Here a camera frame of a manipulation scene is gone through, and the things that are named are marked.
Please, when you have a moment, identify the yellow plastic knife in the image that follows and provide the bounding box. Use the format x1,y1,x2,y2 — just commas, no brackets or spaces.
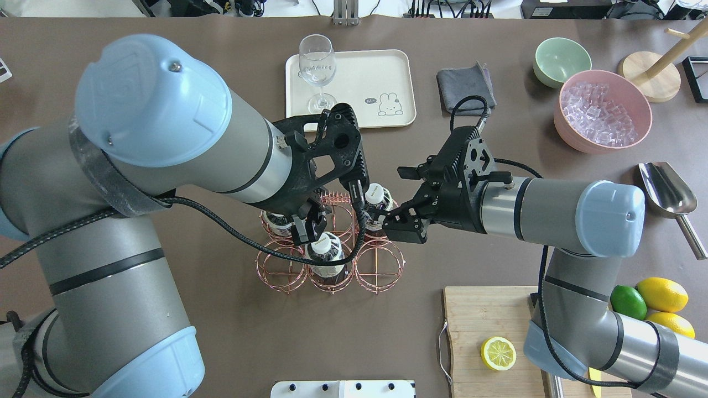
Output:
587,368,602,398

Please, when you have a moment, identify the pink bowl of ice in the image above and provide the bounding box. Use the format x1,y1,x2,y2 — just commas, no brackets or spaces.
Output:
554,70,653,154

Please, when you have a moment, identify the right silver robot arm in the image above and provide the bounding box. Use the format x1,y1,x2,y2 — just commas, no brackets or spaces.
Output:
384,126,707,397

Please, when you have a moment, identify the cream rabbit tray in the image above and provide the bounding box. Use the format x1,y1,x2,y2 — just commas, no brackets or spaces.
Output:
284,49,418,132

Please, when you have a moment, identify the aluminium frame post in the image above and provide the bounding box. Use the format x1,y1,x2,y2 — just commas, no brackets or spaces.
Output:
332,0,361,26

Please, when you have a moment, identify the clear wine glass on tray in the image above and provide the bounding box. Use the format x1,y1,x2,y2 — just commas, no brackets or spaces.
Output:
298,34,336,114

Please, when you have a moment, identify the half lemon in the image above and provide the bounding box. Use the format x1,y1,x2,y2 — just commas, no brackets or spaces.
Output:
480,337,517,371

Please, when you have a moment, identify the green bowl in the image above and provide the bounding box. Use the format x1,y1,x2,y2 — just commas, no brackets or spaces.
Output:
533,37,592,88

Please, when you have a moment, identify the yellow lemon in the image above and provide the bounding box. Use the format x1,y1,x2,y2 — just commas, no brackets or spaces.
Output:
636,277,689,313
644,312,695,338

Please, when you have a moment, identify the wooden glass tree stand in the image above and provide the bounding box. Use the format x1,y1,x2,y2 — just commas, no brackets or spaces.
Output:
617,18,707,103

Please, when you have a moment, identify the wooden cutting board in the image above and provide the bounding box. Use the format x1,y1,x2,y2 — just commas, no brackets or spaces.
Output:
437,285,632,398

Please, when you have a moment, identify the tea bottle in basket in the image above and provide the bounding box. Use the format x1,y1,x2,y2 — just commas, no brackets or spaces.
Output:
304,232,347,286
261,211,293,239

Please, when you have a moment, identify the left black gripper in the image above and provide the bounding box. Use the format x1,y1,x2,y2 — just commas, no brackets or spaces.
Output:
269,103,370,246

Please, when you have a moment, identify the green lime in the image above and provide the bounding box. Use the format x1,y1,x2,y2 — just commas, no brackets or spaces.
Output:
610,285,648,321

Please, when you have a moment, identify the grey folded cloth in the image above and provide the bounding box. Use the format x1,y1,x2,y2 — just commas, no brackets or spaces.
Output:
436,62,497,114

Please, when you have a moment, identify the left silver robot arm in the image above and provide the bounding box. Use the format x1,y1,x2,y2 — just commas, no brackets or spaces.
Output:
2,34,369,397

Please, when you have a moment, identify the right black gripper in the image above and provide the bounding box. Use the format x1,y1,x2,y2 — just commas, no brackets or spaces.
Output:
383,126,513,244

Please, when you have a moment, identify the copper wire bottle basket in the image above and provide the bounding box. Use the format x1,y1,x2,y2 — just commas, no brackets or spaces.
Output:
255,192,405,294

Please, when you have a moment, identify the tea bottle moved to tray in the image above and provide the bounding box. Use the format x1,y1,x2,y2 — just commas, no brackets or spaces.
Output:
364,183,396,241

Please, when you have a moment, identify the metal ice scoop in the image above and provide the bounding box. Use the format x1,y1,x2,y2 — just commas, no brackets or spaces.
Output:
638,162,706,260

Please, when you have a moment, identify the black glass rack tray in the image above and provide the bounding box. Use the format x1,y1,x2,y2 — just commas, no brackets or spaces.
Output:
681,56,707,104

